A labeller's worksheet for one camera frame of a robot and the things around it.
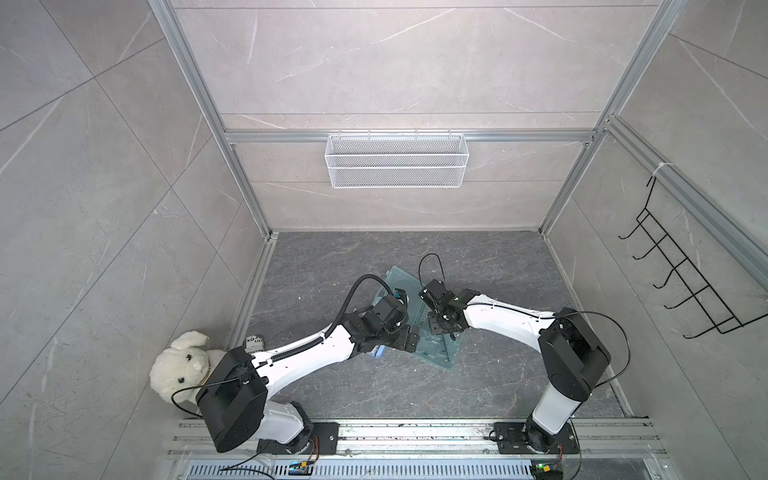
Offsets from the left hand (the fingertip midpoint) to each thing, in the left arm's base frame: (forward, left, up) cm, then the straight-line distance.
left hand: (409, 328), depth 81 cm
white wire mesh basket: (+53, +2, +19) cm, 57 cm away
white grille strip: (-31, +13, -11) cm, 35 cm away
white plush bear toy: (-12, +55, +7) cm, 56 cm away
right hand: (+5, -11, -8) cm, 14 cm away
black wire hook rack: (+8, -63, +21) cm, 67 cm away
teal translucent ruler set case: (-2, -10, -10) cm, 14 cm away
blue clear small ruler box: (-3, +9, -8) cm, 13 cm away
